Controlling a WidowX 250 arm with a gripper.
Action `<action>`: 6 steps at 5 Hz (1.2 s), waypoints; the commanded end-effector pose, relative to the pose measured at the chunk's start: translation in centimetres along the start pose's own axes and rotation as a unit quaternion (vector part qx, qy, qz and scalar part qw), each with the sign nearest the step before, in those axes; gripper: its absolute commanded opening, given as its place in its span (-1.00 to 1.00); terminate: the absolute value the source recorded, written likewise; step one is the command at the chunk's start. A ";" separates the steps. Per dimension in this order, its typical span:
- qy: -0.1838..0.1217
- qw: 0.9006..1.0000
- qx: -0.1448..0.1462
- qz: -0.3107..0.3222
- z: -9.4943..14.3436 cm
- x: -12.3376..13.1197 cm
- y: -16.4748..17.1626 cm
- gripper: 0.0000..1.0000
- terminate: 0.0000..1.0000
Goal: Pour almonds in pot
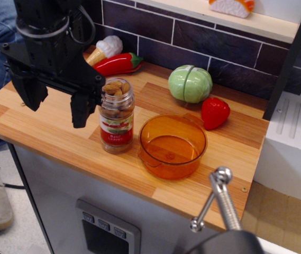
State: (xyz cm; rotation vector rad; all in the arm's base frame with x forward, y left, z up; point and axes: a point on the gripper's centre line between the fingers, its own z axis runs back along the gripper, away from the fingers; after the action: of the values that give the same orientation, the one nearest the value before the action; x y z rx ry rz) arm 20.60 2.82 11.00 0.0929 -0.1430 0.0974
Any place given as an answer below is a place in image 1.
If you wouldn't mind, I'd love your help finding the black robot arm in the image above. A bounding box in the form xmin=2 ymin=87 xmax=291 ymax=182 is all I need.
xmin=0 ymin=1 xmax=105 ymax=128

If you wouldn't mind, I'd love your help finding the green toy cabbage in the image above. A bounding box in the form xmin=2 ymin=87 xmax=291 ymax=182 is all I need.
xmin=168 ymin=65 xmax=213 ymax=104

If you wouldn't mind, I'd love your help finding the black floor cable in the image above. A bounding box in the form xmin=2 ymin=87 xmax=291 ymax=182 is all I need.
xmin=3 ymin=183 xmax=25 ymax=190

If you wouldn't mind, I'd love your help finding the orange transparent plastic pot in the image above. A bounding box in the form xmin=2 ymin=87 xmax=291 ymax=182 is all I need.
xmin=139 ymin=113 xmax=208 ymax=180

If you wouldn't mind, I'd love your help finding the wooden wall shelf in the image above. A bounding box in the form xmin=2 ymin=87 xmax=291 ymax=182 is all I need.
xmin=137 ymin=0 xmax=301 ymax=43

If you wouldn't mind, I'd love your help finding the toy salmon sushi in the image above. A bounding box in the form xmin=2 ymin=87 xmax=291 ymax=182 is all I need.
xmin=208 ymin=0 xmax=255 ymax=18

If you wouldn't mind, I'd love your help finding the red toy strawberry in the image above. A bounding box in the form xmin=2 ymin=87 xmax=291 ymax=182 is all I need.
xmin=201 ymin=97 xmax=231 ymax=130

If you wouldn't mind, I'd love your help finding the black vertical post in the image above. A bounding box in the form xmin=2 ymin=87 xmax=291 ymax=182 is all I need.
xmin=262 ymin=23 xmax=301 ymax=121

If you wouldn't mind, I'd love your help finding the toy ice cream cone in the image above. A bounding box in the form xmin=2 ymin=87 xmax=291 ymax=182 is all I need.
xmin=86 ymin=35 xmax=123 ymax=66

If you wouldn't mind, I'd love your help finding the clear almond jar red label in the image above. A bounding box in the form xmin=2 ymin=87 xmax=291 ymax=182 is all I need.
xmin=99 ymin=77 xmax=135 ymax=154

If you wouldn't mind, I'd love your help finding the red toy chili pepper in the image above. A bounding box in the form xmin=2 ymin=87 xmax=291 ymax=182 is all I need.
xmin=94 ymin=52 xmax=143 ymax=77

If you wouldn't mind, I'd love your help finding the grey oven control panel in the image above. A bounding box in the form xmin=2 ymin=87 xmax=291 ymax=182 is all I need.
xmin=76 ymin=199 xmax=141 ymax=254

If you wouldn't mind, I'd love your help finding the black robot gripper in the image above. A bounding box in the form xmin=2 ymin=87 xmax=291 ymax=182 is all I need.
xmin=0 ymin=15 xmax=105 ymax=129

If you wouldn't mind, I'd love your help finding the white toy sink unit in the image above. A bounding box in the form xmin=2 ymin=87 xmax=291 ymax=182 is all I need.
xmin=254 ymin=92 xmax=301 ymax=199

